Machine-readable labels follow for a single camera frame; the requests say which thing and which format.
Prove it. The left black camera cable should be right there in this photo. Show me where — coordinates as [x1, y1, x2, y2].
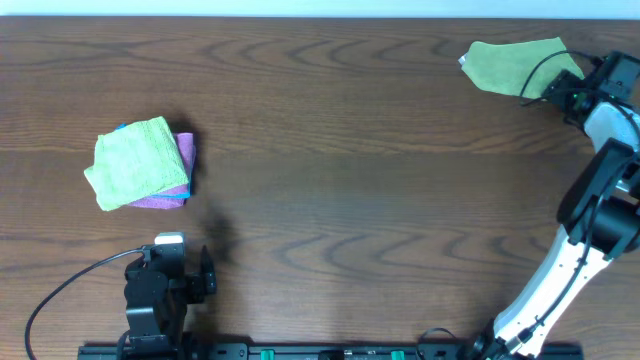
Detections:
[24, 248, 151, 360]

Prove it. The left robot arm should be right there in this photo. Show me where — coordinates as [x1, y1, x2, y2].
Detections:
[116, 244, 217, 359]

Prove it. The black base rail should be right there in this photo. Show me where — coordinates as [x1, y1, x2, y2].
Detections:
[77, 342, 585, 360]

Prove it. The folded green cloth on stack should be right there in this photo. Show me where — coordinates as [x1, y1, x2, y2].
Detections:
[84, 116, 188, 211]

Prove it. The folded blue cloth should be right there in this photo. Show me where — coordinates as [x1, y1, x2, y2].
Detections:
[112, 117, 195, 205]

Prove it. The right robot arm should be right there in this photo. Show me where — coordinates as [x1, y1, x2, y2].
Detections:
[459, 65, 639, 359]

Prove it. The folded purple cloth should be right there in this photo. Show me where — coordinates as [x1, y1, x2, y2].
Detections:
[129, 133, 196, 210]

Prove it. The green microfiber cloth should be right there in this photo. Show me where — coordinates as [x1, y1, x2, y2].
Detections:
[458, 37, 584, 99]

